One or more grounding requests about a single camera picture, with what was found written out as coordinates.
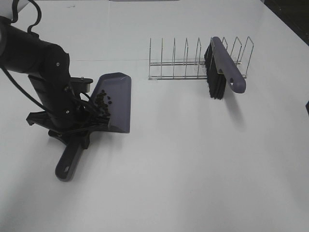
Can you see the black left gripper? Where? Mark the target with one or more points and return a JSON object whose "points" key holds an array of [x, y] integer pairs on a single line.
{"points": [[64, 111]]}

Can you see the pile of coffee beans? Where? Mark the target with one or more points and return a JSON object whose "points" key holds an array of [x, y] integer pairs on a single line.
{"points": [[102, 102]]}

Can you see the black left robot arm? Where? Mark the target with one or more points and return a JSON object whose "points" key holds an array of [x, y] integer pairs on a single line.
{"points": [[40, 70]]}

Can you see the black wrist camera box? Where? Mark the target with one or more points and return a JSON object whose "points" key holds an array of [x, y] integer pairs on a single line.
{"points": [[81, 84]]}

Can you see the metal wire dish rack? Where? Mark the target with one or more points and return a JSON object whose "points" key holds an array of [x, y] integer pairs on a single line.
{"points": [[168, 62]]}

